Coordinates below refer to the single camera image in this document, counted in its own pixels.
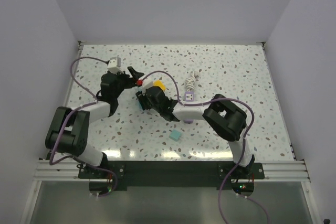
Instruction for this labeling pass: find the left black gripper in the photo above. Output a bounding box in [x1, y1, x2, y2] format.
[113, 67, 144, 99]

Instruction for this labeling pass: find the yellow cube socket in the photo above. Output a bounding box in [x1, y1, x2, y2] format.
[153, 80, 166, 91]

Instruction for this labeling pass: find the teal triangular socket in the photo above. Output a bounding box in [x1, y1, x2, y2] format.
[136, 99, 143, 111]

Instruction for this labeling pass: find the teal small plug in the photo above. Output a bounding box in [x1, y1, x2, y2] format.
[169, 130, 182, 141]

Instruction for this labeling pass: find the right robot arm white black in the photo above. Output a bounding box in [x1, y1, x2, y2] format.
[136, 86, 255, 178]

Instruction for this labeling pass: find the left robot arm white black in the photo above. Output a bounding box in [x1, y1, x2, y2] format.
[45, 67, 144, 178]

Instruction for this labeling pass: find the purple power strip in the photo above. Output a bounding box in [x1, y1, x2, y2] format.
[183, 91, 195, 124]

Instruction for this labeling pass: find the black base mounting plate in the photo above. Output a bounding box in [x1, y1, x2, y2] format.
[77, 161, 265, 193]

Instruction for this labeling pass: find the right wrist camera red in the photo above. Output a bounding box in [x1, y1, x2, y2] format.
[136, 77, 153, 94]

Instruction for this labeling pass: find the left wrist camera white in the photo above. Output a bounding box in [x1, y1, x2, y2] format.
[107, 57, 122, 74]

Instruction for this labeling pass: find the white coiled power cord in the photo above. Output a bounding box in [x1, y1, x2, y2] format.
[184, 70, 200, 92]

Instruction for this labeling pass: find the aluminium frame rail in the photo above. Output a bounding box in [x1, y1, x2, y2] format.
[34, 160, 310, 182]

